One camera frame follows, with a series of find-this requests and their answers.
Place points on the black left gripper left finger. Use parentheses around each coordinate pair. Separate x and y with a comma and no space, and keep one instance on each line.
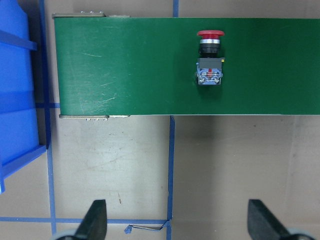
(94,224)

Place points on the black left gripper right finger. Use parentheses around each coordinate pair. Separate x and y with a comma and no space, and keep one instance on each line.
(262,223)

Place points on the red push button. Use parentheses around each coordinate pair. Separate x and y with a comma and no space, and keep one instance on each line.
(209,65)

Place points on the blue bin left side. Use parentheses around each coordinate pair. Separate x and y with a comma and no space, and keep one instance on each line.
(19,137)

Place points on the green conveyor belt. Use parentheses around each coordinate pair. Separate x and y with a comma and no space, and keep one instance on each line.
(125,66)

